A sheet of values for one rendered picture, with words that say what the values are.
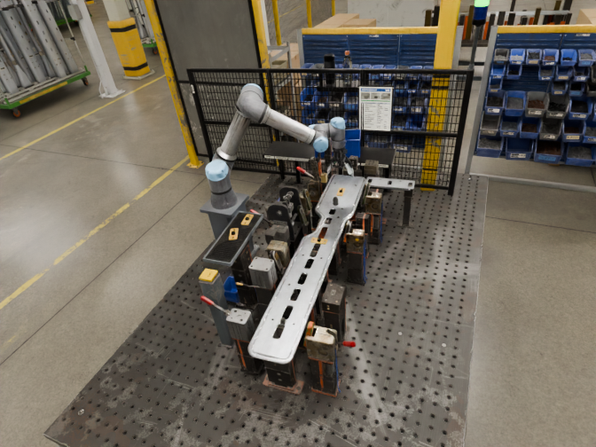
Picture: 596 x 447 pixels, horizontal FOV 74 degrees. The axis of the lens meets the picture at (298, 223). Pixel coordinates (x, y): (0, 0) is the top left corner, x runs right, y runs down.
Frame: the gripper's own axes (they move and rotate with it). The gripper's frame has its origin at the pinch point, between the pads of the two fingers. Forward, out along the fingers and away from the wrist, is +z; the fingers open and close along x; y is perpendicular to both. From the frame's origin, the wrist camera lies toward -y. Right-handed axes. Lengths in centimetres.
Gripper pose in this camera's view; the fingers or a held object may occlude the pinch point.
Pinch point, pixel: (341, 176)
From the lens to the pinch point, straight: 232.9
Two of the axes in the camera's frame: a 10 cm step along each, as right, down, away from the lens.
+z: 1.0, 7.9, 6.1
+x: 9.4, 1.2, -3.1
